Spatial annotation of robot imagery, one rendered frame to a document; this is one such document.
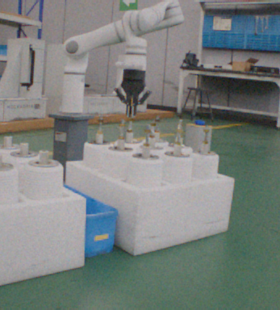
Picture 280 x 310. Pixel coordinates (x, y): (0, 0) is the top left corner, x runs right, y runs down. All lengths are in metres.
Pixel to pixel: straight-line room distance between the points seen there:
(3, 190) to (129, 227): 0.37
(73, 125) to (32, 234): 0.84
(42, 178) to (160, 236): 0.39
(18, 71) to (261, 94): 3.99
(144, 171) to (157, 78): 6.06
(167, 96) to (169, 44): 0.91
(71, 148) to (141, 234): 0.71
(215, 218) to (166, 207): 0.23
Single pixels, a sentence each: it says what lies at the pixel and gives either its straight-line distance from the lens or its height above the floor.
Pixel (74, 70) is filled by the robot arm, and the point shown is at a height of 0.49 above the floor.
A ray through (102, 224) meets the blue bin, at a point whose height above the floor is 0.09.
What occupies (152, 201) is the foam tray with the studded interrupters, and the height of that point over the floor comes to 0.15.
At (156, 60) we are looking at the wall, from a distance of 7.14.
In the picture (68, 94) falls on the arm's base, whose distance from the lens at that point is 1.69.
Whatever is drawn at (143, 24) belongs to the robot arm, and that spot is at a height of 0.65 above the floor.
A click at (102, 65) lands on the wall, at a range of 7.77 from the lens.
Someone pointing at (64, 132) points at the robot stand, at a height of 0.23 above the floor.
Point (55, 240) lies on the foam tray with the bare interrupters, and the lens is 0.94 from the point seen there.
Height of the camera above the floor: 0.45
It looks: 11 degrees down
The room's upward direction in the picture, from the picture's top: 4 degrees clockwise
